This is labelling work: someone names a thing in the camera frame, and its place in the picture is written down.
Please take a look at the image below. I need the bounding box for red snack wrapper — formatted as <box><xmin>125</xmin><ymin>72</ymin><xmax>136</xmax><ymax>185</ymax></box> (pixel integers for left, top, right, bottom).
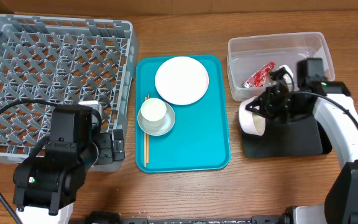
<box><xmin>243</xmin><ymin>62</ymin><xmax>275</xmax><ymax>88</ymax></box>

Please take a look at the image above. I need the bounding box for grey dishwasher rack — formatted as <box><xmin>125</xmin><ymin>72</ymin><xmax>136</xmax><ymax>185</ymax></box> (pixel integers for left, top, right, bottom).
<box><xmin>0</xmin><ymin>14</ymin><xmax>139</xmax><ymax>164</ymax></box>

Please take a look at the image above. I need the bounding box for teal serving tray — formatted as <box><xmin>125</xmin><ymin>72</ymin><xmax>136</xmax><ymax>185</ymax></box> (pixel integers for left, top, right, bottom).
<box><xmin>135</xmin><ymin>55</ymin><xmax>231</xmax><ymax>173</ymax></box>

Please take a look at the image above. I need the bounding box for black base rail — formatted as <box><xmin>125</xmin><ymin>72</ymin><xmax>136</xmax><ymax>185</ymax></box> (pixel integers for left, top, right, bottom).
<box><xmin>68</xmin><ymin>209</ymin><xmax>291</xmax><ymax>224</ymax></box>

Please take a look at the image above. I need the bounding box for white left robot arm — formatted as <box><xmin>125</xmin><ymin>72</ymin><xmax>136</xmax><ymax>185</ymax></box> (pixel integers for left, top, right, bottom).
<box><xmin>13</xmin><ymin>100</ymin><xmax>125</xmax><ymax>223</ymax></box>

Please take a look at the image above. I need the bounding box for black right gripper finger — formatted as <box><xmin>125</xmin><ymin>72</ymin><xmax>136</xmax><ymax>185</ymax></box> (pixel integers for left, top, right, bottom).
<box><xmin>269</xmin><ymin>67</ymin><xmax>293</xmax><ymax>91</ymax></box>
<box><xmin>246</xmin><ymin>95</ymin><xmax>271</xmax><ymax>119</ymax></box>

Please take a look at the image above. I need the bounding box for pink bowl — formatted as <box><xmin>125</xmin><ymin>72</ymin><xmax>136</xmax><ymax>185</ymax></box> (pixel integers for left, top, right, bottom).
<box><xmin>238</xmin><ymin>96</ymin><xmax>266</xmax><ymax>136</ymax></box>

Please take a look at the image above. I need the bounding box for large white plate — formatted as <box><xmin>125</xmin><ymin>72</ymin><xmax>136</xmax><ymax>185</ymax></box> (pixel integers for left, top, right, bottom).
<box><xmin>155</xmin><ymin>56</ymin><xmax>209</xmax><ymax>106</ymax></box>

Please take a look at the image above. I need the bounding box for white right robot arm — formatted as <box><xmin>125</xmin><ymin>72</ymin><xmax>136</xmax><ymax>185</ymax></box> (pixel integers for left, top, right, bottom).
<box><xmin>238</xmin><ymin>58</ymin><xmax>358</xmax><ymax>224</ymax></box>

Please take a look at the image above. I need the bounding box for white tissue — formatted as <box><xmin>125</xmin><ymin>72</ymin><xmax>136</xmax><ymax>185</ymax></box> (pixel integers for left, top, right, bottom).
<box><xmin>276</xmin><ymin>65</ymin><xmax>295</xmax><ymax>91</ymax></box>

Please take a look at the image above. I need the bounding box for grey small bowl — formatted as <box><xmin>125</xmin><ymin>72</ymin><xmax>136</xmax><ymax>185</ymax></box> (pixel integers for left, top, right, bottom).
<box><xmin>137</xmin><ymin>103</ymin><xmax>175</xmax><ymax>136</ymax></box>

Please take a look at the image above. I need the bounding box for white paper cup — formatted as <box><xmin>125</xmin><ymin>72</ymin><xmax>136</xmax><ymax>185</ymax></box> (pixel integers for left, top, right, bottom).
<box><xmin>140</xmin><ymin>98</ymin><xmax>167</xmax><ymax>127</ymax></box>

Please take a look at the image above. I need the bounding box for black waste tray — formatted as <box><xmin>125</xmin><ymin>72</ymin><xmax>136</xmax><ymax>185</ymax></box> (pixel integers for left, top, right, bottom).
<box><xmin>241</xmin><ymin>115</ymin><xmax>333</xmax><ymax>159</ymax></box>

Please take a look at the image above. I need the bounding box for clear plastic bin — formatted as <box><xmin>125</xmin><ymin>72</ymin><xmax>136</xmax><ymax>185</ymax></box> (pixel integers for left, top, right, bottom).
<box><xmin>227</xmin><ymin>32</ymin><xmax>335</xmax><ymax>101</ymax></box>

